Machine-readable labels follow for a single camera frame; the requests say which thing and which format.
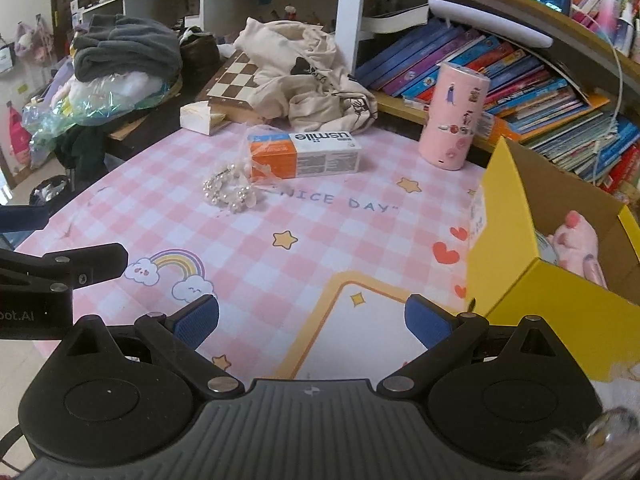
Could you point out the orange white toothbrush box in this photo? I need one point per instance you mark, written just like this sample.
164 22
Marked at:
320 157

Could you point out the pink plush toy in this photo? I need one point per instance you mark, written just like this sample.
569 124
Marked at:
575 242

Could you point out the row of colourful books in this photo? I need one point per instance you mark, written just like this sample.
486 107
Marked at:
525 85

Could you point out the grey fluffy fur trim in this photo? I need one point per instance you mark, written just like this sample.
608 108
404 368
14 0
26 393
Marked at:
560 452

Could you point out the pink cylindrical canister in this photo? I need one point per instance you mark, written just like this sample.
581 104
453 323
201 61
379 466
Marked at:
452 120

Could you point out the hanging pink plush toys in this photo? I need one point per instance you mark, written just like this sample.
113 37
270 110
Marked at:
32 40

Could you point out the thick white book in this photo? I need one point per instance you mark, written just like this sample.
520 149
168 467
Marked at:
395 20

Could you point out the grey folded cloth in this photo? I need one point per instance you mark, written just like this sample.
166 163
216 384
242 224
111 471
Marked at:
125 45

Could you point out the pink backpack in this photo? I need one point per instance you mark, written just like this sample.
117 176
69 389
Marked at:
19 135

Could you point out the cream tissue pack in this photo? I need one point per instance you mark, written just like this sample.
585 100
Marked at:
197 117

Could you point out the wooden chessboard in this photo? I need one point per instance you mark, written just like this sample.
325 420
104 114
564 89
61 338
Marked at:
232 80

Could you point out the beige cloth bag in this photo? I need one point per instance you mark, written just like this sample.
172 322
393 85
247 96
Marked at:
300 70

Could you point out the pastel spray bottle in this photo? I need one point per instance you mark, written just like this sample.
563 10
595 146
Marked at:
611 5

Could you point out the white desk lamp bar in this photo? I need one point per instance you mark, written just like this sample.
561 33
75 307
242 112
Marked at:
490 20

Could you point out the dark brown handbag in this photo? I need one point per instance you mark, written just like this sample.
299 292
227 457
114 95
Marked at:
200 55

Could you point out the iridescent plastic bag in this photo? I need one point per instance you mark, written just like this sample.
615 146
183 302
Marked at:
100 97

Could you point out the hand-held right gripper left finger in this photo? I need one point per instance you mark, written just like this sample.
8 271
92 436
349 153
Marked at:
197 321

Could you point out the pink checked desk mat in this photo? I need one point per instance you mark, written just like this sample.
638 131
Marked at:
325 240

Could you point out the white bookshelf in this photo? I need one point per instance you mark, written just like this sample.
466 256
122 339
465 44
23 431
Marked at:
350 10

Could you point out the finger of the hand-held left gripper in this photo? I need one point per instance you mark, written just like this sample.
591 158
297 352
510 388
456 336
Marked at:
90 262
25 219

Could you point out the yellow cardboard box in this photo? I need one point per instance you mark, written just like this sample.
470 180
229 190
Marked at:
530 310

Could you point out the dark cloth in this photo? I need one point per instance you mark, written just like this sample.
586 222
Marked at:
80 150

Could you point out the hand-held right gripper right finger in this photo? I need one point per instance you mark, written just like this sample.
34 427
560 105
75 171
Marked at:
427 321

